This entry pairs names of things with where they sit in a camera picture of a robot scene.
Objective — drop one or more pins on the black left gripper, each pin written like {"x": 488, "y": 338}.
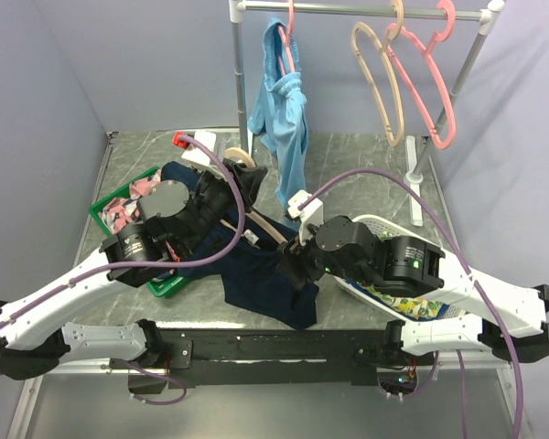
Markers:
{"x": 239, "y": 178}

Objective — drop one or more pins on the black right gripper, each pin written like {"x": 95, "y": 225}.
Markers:
{"x": 295, "y": 255}

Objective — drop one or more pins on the navy blue shorts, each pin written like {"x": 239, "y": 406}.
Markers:
{"x": 249, "y": 273}

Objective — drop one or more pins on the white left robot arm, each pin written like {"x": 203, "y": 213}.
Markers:
{"x": 37, "y": 332}

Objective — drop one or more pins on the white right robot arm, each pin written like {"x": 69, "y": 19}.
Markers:
{"x": 492, "y": 315}

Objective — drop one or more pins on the light blue shorts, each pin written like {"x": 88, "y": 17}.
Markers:
{"x": 279, "y": 112}

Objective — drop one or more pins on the pink hanger holding shorts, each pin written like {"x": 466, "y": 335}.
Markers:
{"x": 289, "y": 41}

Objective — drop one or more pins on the white plastic laundry basket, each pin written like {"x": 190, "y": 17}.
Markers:
{"x": 406, "y": 309}

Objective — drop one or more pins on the lemon print garment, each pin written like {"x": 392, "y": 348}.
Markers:
{"x": 409, "y": 269}

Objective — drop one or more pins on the green plastic tray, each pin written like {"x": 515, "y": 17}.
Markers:
{"x": 166, "y": 284}

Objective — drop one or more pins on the pink patterned garment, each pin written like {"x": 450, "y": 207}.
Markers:
{"x": 121, "y": 211}

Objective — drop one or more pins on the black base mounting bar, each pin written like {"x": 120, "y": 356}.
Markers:
{"x": 201, "y": 357}

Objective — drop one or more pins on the metal clothes rack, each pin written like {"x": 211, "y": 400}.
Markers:
{"x": 442, "y": 131}

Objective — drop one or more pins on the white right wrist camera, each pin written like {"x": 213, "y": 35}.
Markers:
{"x": 311, "y": 215}

